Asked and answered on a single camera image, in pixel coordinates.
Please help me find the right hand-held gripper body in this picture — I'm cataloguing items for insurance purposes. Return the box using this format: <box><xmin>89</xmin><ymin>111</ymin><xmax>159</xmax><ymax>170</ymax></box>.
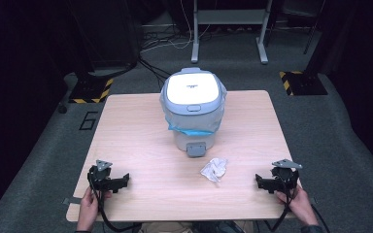
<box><xmin>269</xmin><ymin>158</ymin><xmax>304</xmax><ymax>195</ymax></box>

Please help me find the white metal stand frame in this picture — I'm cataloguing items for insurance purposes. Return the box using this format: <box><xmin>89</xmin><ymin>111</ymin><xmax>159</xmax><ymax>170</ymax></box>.
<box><xmin>190</xmin><ymin>0</ymin><xmax>274</xmax><ymax>65</ymax></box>

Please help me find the black floor cable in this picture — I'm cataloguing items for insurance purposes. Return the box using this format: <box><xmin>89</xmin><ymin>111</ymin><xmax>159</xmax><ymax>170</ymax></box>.
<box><xmin>138</xmin><ymin>52</ymin><xmax>173</xmax><ymax>91</ymax></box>

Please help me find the black yellow striped base plate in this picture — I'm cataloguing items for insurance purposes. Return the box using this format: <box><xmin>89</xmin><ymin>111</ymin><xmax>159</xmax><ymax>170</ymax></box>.
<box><xmin>68</xmin><ymin>71</ymin><xmax>115</xmax><ymax>105</ymax></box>
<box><xmin>278</xmin><ymin>70</ymin><xmax>329</xmax><ymax>97</ymax></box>

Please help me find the bundle of floor cables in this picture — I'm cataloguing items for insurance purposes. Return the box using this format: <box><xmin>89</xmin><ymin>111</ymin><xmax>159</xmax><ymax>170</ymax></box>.
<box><xmin>139</xmin><ymin>0</ymin><xmax>215</xmax><ymax>54</ymax></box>

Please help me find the white paper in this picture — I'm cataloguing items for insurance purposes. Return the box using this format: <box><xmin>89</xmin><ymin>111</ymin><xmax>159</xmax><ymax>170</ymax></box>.
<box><xmin>199</xmin><ymin>157</ymin><xmax>228</xmax><ymax>183</ymax></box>

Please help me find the grey tape strip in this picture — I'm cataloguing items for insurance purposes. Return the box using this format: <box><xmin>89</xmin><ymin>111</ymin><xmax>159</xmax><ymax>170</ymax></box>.
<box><xmin>61</xmin><ymin>197</ymin><xmax>83</xmax><ymax>206</ymax></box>

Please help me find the person's left hand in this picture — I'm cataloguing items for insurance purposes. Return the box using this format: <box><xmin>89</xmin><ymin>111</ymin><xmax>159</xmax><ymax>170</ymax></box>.
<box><xmin>76</xmin><ymin>186</ymin><xmax>114</xmax><ymax>233</ymax></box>

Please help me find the person's right hand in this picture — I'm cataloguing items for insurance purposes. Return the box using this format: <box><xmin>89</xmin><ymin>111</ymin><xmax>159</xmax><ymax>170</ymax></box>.
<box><xmin>275</xmin><ymin>185</ymin><xmax>320</xmax><ymax>227</ymax></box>

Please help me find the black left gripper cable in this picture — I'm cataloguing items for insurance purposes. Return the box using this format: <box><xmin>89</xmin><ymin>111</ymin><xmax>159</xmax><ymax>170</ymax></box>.
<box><xmin>87</xmin><ymin>168</ymin><xmax>143</xmax><ymax>233</ymax></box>

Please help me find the translucent blue bin liner bag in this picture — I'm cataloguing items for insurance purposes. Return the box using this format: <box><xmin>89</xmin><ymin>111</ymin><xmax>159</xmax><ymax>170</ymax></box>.
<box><xmin>159</xmin><ymin>83</ymin><xmax>228</xmax><ymax>137</ymax></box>

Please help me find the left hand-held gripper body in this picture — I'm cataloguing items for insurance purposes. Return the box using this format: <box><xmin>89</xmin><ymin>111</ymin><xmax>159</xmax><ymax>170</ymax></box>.
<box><xmin>86</xmin><ymin>158</ymin><xmax>124</xmax><ymax>194</ymax></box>

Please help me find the white pedal trash bin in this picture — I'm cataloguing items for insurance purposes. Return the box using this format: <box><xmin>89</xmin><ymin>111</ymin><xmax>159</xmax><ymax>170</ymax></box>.
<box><xmin>159</xmin><ymin>66</ymin><xmax>227</xmax><ymax>159</ymax></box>

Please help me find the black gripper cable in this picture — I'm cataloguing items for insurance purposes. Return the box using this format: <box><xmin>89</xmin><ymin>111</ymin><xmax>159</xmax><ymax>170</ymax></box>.
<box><xmin>87</xmin><ymin>168</ymin><xmax>143</xmax><ymax>233</ymax></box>
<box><xmin>263</xmin><ymin>181</ymin><xmax>297</xmax><ymax>233</ymax></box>

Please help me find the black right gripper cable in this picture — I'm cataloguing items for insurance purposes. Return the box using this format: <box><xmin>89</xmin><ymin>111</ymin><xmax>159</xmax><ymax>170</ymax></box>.
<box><xmin>263</xmin><ymin>181</ymin><xmax>297</xmax><ymax>233</ymax></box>

